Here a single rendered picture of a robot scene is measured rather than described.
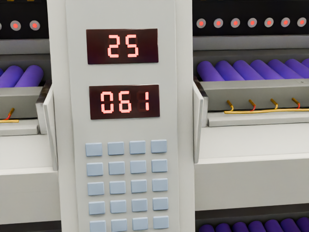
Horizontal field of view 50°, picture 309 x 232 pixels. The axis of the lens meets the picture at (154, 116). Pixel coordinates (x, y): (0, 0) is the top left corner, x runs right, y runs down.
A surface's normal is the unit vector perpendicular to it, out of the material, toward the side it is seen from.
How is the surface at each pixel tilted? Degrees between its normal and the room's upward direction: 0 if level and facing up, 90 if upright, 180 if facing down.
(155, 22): 90
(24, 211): 110
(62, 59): 90
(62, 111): 90
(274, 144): 20
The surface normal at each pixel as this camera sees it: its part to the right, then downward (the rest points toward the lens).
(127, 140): 0.11, 0.12
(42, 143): 0.01, -0.89
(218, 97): 0.11, 0.46
